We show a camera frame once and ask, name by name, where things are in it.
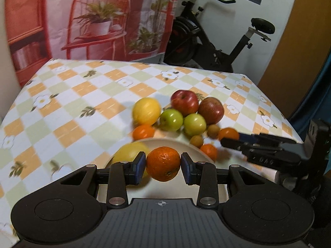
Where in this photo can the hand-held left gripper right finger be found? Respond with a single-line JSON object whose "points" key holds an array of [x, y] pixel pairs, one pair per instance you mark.
{"points": [[184, 165]]}

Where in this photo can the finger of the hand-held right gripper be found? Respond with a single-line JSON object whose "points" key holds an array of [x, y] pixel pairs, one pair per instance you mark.
{"points": [[248, 137], [232, 144]]}

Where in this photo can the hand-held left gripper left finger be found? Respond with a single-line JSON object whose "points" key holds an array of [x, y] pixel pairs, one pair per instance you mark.
{"points": [[141, 164]]}

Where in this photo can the small tangerine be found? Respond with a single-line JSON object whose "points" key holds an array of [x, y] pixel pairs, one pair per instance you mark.
{"points": [[143, 131], [228, 133], [209, 151]]}

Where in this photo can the large orange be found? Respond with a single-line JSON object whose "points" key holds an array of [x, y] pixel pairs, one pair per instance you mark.
{"points": [[163, 162]]}

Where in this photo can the cream round plate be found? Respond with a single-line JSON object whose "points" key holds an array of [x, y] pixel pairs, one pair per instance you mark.
{"points": [[170, 143]]}

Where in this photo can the small brown round fruit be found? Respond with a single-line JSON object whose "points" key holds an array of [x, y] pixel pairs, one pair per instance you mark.
{"points": [[213, 131], [197, 140]]}

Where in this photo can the green apple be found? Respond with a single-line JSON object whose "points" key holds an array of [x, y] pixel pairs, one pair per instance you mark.
{"points": [[171, 120], [194, 124]]}

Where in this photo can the yellow lemon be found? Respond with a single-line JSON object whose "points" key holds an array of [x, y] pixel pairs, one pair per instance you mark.
{"points": [[129, 153], [146, 111]]}

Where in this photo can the red apple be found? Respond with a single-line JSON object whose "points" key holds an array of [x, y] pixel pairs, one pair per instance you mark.
{"points": [[185, 102], [210, 109]]}

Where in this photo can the dark blue curtain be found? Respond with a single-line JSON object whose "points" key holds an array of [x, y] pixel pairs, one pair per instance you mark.
{"points": [[320, 95]]}

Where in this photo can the brown wooden board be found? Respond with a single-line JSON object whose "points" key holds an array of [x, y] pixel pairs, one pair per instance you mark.
{"points": [[297, 44]]}

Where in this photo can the black exercise bike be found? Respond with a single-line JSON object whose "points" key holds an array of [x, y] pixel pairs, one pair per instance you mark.
{"points": [[186, 44]]}

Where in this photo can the printed chair plant backdrop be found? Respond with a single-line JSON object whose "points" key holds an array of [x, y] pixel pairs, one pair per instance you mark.
{"points": [[59, 18]]}

